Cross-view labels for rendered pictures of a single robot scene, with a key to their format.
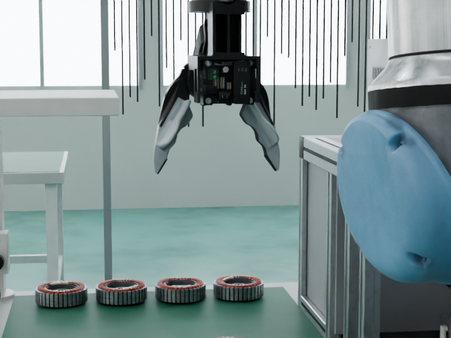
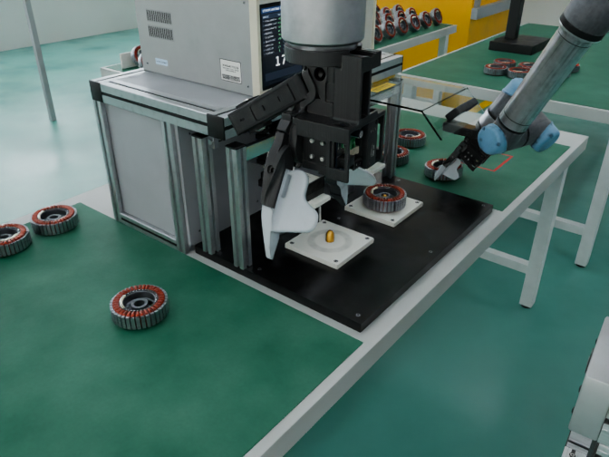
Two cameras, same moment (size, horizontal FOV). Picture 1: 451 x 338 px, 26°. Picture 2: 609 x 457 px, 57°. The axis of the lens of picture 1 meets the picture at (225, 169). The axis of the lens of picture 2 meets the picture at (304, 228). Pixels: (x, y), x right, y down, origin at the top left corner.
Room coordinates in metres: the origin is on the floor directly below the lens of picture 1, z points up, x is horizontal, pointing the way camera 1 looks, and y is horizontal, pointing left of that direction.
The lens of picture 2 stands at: (0.76, 0.39, 1.46)
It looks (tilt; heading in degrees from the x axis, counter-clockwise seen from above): 29 degrees down; 316
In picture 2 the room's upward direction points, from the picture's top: straight up
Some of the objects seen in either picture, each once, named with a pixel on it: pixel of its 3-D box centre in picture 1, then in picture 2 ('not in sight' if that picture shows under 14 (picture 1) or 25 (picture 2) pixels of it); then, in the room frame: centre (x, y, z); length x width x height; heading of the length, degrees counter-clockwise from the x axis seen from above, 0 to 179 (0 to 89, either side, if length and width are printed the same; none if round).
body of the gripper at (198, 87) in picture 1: (220, 54); (328, 109); (1.13, 0.01, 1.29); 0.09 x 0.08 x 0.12; 12
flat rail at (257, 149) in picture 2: not in sight; (328, 118); (1.66, -0.55, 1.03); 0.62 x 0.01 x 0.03; 98
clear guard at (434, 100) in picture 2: not in sight; (405, 102); (1.60, -0.77, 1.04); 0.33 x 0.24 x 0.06; 8
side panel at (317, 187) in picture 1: (320, 244); (144, 175); (1.91, -0.19, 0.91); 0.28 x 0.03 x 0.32; 8
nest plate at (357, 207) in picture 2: not in sight; (383, 206); (1.58, -0.69, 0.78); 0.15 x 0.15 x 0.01; 8
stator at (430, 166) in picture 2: not in sight; (443, 169); (1.61, -1.01, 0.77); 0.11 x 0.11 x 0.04
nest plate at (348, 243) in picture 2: not in sight; (329, 242); (1.55, -0.45, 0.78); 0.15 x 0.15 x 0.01; 8
